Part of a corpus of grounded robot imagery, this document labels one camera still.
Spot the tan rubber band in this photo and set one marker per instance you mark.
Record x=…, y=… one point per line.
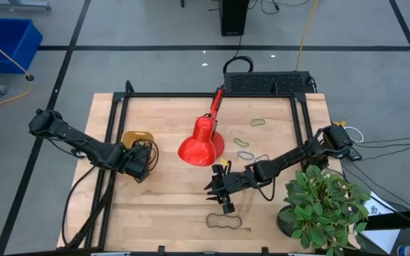
x=243, y=214

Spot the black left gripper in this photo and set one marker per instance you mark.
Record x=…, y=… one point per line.
x=137, y=161

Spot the dark brown rubber band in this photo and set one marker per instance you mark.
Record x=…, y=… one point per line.
x=262, y=155

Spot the black computer tower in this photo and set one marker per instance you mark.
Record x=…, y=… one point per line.
x=233, y=17

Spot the green rubber band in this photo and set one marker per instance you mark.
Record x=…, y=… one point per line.
x=248, y=144
x=251, y=123

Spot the yellow connector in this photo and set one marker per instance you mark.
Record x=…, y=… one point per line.
x=340, y=123

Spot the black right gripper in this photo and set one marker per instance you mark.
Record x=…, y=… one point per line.
x=235, y=179

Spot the yellow tag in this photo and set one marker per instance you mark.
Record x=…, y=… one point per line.
x=224, y=162

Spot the yellow plastic bin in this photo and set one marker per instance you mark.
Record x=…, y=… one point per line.
x=137, y=135

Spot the green artificial plant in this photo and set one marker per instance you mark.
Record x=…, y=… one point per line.
x=322, y=209

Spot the black plant pot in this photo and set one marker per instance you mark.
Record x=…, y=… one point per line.
x=285, y=225

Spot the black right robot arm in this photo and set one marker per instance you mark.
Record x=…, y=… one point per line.
x=297, y=153

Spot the blue plastic crate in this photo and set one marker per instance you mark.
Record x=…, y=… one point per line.
x=9, y=42

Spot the thin black rubber band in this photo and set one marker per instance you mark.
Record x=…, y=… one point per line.
x=206, y=221

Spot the red desk lamp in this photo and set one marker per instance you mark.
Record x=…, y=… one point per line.
x=199, y=145

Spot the black perforated box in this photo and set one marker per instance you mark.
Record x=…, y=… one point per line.
x=265, y=82

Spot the white paper sheet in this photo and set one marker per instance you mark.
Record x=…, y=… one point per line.
x=386, y=241

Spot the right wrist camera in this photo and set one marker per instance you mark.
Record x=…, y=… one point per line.
x=228, y=208

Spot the black bar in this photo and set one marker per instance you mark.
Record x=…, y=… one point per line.
x=404, y=218

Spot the thin blue rubber band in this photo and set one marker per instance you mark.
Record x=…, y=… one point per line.
x=238, y=154

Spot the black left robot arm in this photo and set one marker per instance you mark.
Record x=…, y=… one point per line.
x=77, y=140

